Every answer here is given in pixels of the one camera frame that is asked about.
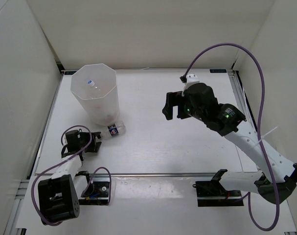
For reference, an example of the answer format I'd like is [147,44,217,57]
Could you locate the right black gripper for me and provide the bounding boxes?
[162,92,207,123]

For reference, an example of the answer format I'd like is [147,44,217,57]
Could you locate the black label plastic bottle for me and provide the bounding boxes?
[100,121,126,139]

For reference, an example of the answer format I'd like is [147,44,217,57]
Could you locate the clear unlabelled plastic bottle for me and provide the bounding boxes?
[87,80,101,92]

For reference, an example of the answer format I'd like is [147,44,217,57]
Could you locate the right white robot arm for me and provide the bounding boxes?
[162,74,297,204]

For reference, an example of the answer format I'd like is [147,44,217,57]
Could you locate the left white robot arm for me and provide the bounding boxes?
[38,129,101,226]

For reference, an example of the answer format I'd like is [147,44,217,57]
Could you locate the white octagonal plastic bin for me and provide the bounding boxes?
[70,64,119,126]

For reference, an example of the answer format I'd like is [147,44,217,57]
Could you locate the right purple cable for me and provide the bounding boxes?
[179,43,280,231]

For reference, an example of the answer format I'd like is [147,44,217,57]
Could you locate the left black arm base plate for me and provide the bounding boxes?
[79,176,112,206]

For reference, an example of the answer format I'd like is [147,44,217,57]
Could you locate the white cable tie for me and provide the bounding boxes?
[253,126,278,148]

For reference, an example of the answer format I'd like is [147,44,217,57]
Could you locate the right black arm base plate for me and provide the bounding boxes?
[192,180,244,207]

